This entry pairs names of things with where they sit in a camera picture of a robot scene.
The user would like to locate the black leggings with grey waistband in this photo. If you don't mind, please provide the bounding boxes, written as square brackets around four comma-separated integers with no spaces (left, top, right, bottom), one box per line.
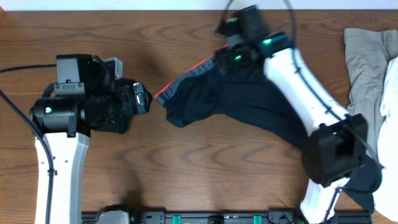
[154,45,383,215]

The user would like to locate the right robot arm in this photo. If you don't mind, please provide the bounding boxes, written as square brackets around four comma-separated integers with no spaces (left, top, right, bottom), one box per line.
[216,6,368,223]

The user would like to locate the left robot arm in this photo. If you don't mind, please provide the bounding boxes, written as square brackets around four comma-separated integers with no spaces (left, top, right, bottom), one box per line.
[30,54,153,223]

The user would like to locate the beige folded garment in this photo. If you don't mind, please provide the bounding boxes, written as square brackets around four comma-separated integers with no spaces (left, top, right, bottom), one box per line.
[343,28,397,152]

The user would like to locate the white garment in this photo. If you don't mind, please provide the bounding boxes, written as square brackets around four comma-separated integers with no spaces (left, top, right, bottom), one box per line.
[373,58,397,222]

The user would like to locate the right black cable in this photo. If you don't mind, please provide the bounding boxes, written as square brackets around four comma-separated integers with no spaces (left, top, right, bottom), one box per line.
[222,0,385,224]

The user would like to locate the black cable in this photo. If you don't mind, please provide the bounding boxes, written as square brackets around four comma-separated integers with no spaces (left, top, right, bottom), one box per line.
[0,63,58,224]
[222,0,385,224]

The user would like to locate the left black cable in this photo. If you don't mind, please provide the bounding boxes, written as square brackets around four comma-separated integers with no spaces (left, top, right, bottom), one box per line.
[0,63,58,224]

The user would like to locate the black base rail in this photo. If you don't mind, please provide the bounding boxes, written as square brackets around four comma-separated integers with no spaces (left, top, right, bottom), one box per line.
[81,205,374,224]

